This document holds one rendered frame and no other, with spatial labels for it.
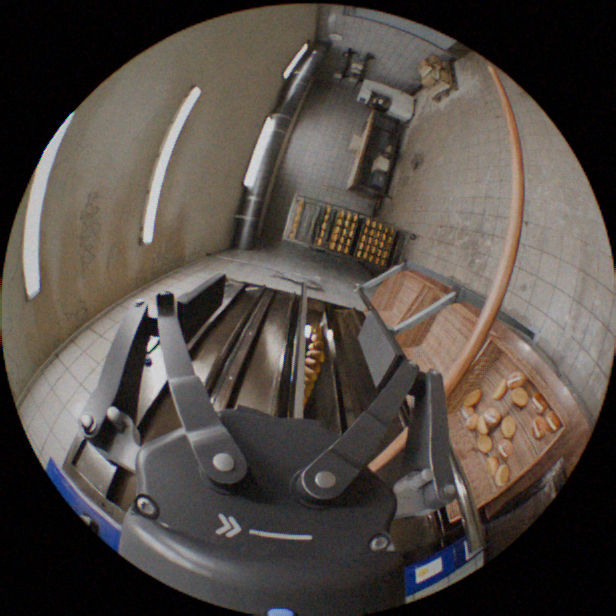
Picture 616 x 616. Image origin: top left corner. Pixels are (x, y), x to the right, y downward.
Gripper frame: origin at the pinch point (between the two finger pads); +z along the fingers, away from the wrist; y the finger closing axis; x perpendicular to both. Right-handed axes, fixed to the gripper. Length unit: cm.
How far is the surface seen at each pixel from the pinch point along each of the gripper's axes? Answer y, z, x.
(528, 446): 90, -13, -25
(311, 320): 22, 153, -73
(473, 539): 31.6, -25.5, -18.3
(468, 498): 32.2, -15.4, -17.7
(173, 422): -29, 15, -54
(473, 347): 28.7, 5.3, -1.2
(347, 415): 32, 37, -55
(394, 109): 102, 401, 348
